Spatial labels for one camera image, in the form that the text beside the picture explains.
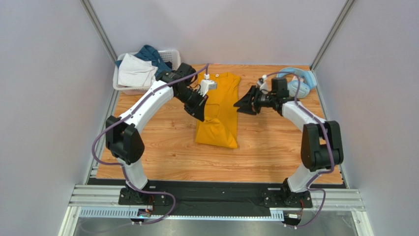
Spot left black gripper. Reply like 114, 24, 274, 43
176, 88, 209, 122

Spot yellow t shirt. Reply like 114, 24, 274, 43
195, 72, 241, 149

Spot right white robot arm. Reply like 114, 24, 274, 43
234, 77, 344, 207

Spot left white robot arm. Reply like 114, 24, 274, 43
105, 63, 217, 205

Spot teal t shirt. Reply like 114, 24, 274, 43
115, 45, 173, 77

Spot white t shirt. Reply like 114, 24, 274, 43
117, 54, 158, 87

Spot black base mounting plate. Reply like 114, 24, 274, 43
118, 180, 313, 217

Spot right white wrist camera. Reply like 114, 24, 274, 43
257, 75, 269, 94

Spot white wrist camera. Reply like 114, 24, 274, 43
199, 74, 217, 96
257, 75, 269, 94

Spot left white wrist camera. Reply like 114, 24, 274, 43
199, 74, 217, 96

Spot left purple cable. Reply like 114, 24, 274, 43
91, 63, 210, 226

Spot purple cable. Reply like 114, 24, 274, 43
266, 72, 336, 229
91, 63, 210, 226

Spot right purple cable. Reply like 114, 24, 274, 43
266, 72, 336, 229

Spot aluminium frame rail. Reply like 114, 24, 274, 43
69, 182, 365, 211

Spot white slotted cable duct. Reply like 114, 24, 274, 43
78, 206, 285, 221

